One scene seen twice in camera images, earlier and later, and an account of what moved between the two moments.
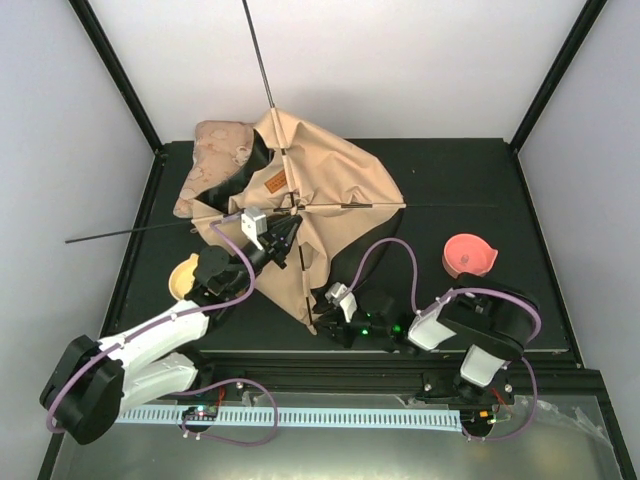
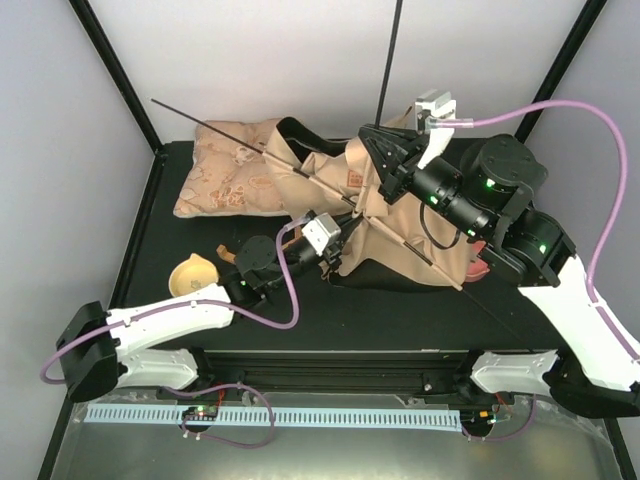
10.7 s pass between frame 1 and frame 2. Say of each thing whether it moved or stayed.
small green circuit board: stayed
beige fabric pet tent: moved
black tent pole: moved
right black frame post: stayed
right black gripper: moved
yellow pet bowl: stayed
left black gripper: moved
